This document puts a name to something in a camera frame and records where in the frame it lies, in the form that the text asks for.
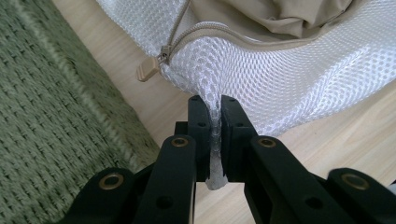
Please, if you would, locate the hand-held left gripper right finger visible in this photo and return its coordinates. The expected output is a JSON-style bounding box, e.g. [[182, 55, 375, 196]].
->
[[219, 96, 356, 224]]

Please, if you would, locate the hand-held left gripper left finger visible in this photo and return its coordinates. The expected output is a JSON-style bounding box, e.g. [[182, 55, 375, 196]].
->
[[134, 94, 211, 224]]

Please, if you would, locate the white cloth with drawing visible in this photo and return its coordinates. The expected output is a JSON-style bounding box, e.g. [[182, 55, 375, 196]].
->
[[96, 0, 396, 191]]

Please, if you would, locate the beige garment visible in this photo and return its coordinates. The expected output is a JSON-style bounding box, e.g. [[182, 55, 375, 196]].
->
[[191, 0, 354, 40]]

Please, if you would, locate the green woven basket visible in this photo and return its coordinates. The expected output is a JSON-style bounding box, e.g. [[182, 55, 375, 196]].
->
[[0, 0, 162, 224]]

